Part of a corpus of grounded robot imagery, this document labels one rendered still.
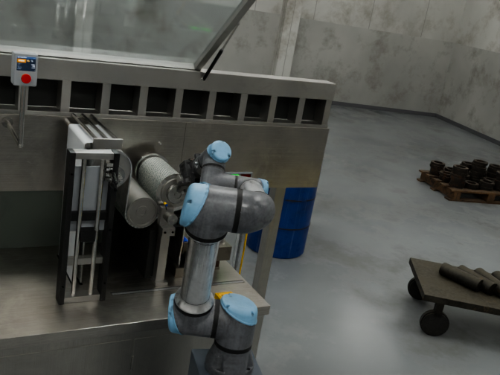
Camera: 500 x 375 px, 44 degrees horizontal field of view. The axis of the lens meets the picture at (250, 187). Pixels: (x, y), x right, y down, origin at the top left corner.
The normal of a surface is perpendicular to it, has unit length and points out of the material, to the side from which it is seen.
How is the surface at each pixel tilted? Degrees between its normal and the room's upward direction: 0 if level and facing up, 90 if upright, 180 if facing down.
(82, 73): 90
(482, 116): 90
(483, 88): 90
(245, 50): 90
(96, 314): 0
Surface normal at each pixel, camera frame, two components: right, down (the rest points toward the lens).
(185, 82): 0.47, 0.35
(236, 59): 0.25, 0.34
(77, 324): 0.16, -0.94
